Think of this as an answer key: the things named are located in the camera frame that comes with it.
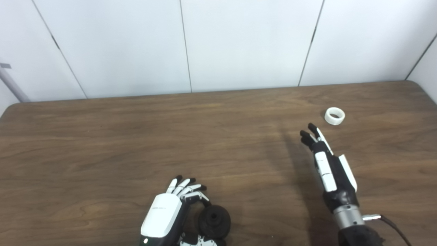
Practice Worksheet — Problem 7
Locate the grey wall corner pole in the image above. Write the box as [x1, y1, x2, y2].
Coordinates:
[0, 67, 30, 103]

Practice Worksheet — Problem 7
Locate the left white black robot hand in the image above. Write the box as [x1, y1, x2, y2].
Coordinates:
[140, 175, 226, 246]

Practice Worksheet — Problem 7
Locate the round black plastic part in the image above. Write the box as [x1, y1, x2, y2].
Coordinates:
[198, 205, 231, 239]

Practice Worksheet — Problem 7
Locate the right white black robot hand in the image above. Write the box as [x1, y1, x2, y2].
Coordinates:
[300, 123, 360, 214]

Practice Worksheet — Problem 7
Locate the white plastic ring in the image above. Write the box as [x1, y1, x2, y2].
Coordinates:
[324, 107, 346, 125]

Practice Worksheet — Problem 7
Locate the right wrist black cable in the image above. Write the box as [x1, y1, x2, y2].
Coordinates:
[363, 214, 412, 246]

